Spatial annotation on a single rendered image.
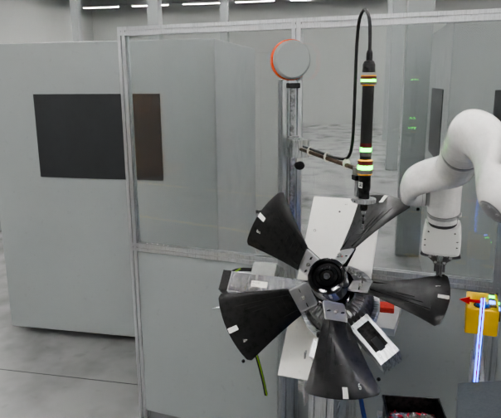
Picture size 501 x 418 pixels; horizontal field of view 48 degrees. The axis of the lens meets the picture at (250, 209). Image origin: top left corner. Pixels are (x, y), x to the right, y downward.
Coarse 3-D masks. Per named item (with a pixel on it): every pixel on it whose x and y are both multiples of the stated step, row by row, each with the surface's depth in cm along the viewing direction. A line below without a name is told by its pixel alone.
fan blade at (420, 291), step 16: (384, 288) 168; (400, 288) 167; (416, 288) 166; (432, 288) 166; (448, 288) 165; (400, 304) 160; (416, 304) 160; (432, 304) 159; (448, 304) 159; (432, 320) 155
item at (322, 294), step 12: (324, 264) 172; (336, 264) 170; (312, 276) 171; (336, 276) 168; (348, 276) 178; (312, 288) 169; (324, 288) 168; (336, 288) 166; (336, 300) 172; (348, 300) 175
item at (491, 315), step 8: (472, 296) 192; (480, 296) 192; (488, 296) 192; (496, 296) 192; (472, 304) 185; (472, 312) 182; (488, 312) 180; (496, 312) 179; (472, 320) 183; (488, 320) 181; (496, 320) 180; (472, 328) 183; (488, 328) 181; (496, 328) 180; (496, 336) 181
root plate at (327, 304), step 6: (324, 300) 170; (324, 306) 168; (330, 306) 170; (336, 306) 171; (342, 306) 173; (324, 312) 167; (330, 312) 169; (330, 318) 167; (336, 318) 169; (342, 318) 170
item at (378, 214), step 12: (372, 204) 185; (384, 204) 181; (396, 204) 177; (360, 216) 186; (372, 216) 179; (384, 216) 176; (360, 228) 180; (372, 228) 175; (348, 240) 181; (360, 240) 175
